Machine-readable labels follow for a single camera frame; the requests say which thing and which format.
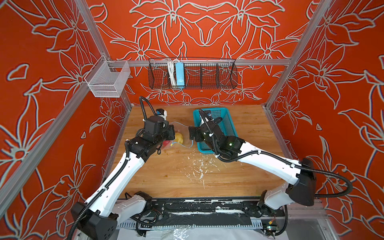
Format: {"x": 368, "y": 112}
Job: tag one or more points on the clear zip top bag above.
{"x": 184, "y": 130}

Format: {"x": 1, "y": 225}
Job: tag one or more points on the yellow potato toy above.
{"x": 179, "y": 138}

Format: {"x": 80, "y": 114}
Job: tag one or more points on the light blue box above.
{"x": 180, "y": 76}

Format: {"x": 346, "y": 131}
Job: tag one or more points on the teal plastic basket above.
{"x": 226, "y": 125}

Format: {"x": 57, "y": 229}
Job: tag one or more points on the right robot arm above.
{"x": 299, "y": 176}

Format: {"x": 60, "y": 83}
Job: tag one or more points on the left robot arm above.
{"x": 99, "y": 215}

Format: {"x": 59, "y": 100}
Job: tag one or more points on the black wire wall basket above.
{"x": 200, "y": 74}

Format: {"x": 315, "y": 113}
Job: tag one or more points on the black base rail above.
{"x": 226, "y": 212}

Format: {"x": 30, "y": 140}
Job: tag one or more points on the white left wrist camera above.
{"x": 162, "y": 113}

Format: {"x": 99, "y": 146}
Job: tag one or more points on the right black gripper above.
{"x": 198, "y": 130}

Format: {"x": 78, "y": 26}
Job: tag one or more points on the clear plastic wall bin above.
{"x": 107, "y": 79}

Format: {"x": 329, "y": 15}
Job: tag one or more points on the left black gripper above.
{"x": 170, "y": 128}

